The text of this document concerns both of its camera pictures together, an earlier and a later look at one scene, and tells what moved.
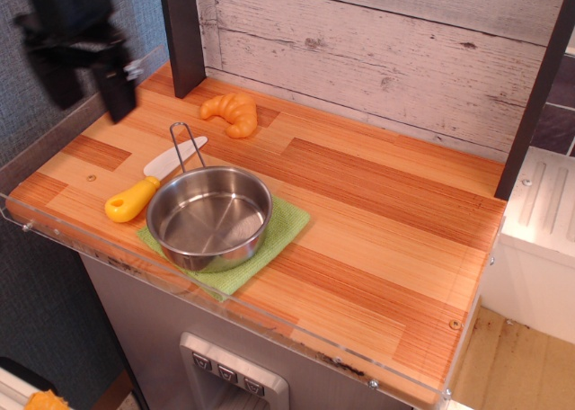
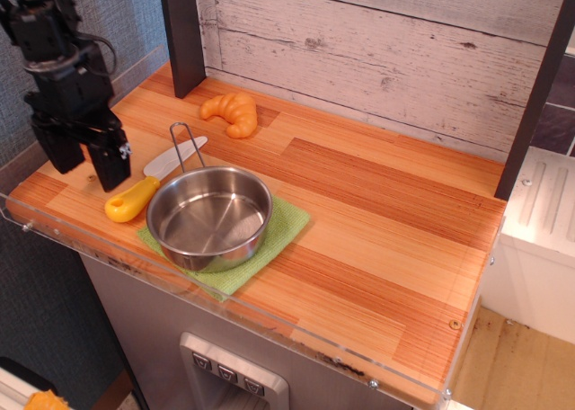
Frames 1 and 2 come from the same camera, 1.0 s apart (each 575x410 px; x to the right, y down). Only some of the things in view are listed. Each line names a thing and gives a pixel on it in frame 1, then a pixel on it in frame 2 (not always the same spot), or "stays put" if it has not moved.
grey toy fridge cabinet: (186, 352) stays put
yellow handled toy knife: (119, 209) stays put
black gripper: (79, 16) to (78, 96)
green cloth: (287, 220) stays put
